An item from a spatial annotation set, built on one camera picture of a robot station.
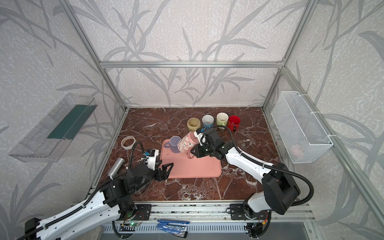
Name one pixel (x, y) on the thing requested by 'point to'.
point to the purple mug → (173, 144)
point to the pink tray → (183, 167)
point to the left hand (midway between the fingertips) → (170, 160)
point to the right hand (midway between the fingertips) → (192, 146)
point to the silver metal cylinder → (116, 167)
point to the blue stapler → (176, 227)
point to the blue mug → (207, 120)
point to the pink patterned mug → (186, 143)
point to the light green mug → (222, 119)
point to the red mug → (234, 123)
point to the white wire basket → (301, 135)
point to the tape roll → (128, 142)
